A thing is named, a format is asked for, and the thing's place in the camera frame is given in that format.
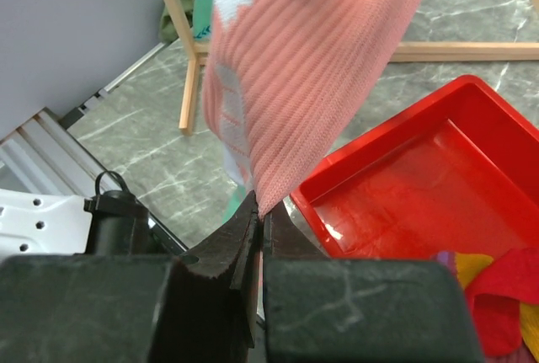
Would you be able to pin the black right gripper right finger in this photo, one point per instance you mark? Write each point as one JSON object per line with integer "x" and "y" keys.
{"x": 319, "y": 309}

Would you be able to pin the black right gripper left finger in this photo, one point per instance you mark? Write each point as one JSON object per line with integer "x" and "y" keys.
{"x": 198, "y": 306}

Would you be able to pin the red cat pattern sock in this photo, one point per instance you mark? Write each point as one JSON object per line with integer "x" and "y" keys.
{"x": 494, "y": 299}

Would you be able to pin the purple maroon sock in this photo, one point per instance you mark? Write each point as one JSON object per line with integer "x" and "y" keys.
{"x": 528, "y": 351}
{"x": 465, "y": 267}

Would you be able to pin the pink ribbed sock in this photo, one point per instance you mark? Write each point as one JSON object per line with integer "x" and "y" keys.
{"x": 285, "y": 77}

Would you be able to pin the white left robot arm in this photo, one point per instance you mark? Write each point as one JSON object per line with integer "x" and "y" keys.
{"x": 111, "y": 221}

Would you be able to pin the red plastic tray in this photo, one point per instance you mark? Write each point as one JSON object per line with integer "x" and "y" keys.
{"x": 456, "y": 171}

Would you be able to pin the wooden clothes rack frame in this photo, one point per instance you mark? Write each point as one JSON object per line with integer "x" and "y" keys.
{"x": 414, "y": 51}

